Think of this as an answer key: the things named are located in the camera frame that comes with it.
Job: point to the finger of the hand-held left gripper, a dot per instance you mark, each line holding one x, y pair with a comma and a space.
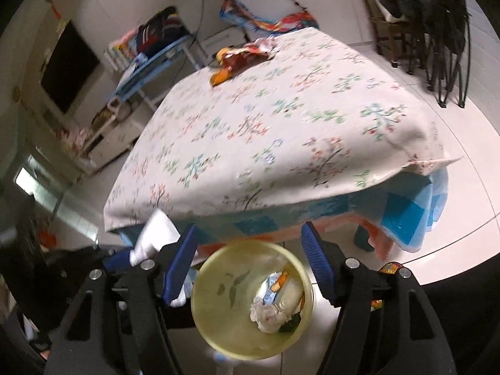
119, 261

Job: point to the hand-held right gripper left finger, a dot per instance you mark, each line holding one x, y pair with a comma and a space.
180, 265

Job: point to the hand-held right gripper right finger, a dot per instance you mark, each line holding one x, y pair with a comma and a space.
318, 261

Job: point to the clear plastic bottle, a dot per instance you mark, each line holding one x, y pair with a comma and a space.
291, 295

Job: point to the blue drink carton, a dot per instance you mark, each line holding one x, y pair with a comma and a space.
277, 281

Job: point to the yellow plastic bin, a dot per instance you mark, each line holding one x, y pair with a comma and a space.
230, 281

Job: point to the green plush christmas tree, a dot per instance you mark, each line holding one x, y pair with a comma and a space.
291, 323

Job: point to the red plastic stool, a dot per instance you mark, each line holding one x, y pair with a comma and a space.
47, 240

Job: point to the pink cloth bundle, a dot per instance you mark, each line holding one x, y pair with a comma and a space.
74, 136

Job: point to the cream television stand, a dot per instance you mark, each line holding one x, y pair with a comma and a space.
113, 136

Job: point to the floral tablecloth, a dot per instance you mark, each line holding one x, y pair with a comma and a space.
273, 132

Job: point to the orange fruit peel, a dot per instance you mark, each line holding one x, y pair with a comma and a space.
220, 77

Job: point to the blue study desk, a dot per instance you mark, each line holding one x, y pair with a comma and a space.
156, 66

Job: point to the row of books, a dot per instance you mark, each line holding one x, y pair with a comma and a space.
121, 52

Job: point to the brown red snack wrapper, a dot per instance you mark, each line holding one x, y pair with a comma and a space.
246, 54

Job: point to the white box appliance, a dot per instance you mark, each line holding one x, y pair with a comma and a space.
226, 39

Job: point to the dark striped backpack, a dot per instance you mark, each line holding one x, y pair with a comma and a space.
162, 29

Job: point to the wooden chair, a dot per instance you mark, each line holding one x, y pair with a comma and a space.
394, 35

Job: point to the colourful printed bag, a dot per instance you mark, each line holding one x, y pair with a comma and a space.
269, 21

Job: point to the black folding chairs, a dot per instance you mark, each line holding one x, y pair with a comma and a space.
433, 27

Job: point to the black wall television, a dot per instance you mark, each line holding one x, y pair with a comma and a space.
70, 66

